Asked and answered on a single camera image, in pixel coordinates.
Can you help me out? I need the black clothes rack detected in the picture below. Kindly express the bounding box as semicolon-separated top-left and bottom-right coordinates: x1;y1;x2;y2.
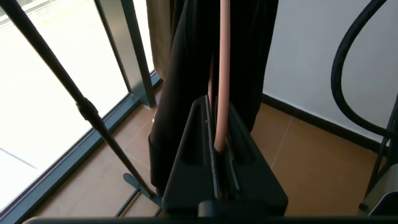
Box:
0;0;163;218

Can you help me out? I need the black cable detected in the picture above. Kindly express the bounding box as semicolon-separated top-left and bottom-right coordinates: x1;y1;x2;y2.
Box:
330;0;398;140

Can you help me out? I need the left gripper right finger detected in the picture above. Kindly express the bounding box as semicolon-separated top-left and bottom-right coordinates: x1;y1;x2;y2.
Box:
224;102;289;217

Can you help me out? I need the pink clothes hanger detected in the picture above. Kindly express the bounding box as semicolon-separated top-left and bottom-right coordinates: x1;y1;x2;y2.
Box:
206;0;232;154

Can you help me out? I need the black garment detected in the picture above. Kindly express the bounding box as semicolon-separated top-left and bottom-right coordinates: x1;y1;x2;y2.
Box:
148;0;280;197

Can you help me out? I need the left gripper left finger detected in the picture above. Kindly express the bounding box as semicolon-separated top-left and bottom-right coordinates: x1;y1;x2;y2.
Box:
162;95;220;217

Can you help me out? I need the window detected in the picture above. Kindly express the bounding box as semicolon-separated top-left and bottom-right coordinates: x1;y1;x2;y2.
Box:
0;0;164;224

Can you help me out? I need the brown curtain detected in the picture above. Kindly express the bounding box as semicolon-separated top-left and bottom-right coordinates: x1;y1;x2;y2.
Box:
146;0;175;81

